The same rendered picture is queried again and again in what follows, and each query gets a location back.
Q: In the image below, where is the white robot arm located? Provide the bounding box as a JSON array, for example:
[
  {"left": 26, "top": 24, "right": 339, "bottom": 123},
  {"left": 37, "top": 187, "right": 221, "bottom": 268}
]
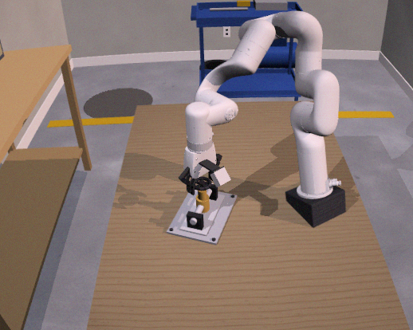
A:
[{"left": 185, "top": 11, "right": 341, "bottom": 199}]

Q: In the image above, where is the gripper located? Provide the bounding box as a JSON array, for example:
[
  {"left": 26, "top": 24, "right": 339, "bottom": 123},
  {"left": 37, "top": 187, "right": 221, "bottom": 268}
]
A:
[{"left": 179, "top": 141, "right": 222, "bottom": 195}]

